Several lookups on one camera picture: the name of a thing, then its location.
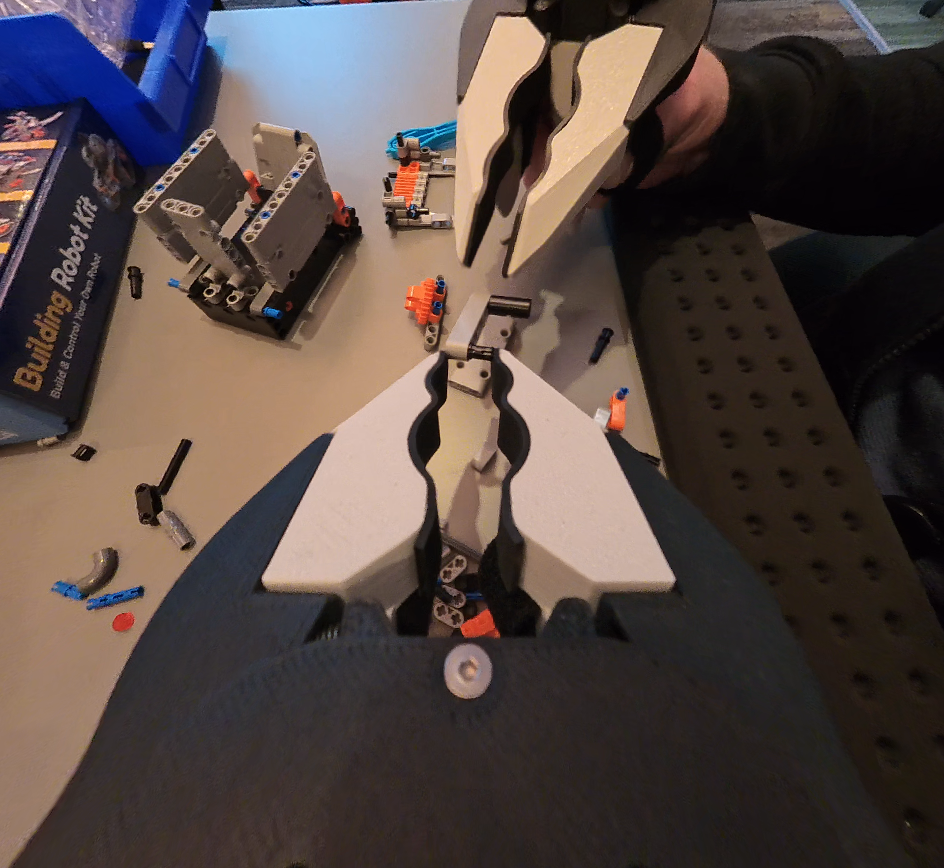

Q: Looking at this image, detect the grey elbow piece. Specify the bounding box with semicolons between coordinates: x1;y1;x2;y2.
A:
77;547;119;589

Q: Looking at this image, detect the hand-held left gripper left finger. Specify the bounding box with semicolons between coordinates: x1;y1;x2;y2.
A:
263;357;446;615

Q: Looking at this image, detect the person's right forearm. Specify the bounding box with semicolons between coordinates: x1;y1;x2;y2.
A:
708;35;944;235

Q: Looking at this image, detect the orange connector block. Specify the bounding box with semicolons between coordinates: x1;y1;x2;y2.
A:
406;276;448;353

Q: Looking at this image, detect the person's right hand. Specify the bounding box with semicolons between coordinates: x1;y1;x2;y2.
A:
598;46;733;198

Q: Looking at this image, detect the grey black robot model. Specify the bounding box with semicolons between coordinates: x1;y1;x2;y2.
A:
133;121;364;341

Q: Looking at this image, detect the light grey panel piece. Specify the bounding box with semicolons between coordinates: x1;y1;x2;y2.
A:
443;316;510;397

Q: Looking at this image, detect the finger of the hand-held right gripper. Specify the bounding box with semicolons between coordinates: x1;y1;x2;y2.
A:
455;16;556;267
502;25;668;276

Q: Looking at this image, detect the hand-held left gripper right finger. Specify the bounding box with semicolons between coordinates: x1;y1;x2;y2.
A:
499;357;677;612

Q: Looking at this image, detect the black angled axle piece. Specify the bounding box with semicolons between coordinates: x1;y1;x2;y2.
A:
135;438;193;525

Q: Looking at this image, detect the blue storage bin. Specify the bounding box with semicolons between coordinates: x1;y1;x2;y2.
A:
0;0;215;169

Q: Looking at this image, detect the blue robot kit box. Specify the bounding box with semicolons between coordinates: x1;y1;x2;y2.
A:
0;102;141;449

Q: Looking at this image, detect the grey beam with black pin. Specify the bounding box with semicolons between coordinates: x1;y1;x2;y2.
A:
470;293;532;323

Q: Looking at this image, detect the small orange grey subassembly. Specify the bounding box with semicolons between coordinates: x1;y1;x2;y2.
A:
387;124;455;231

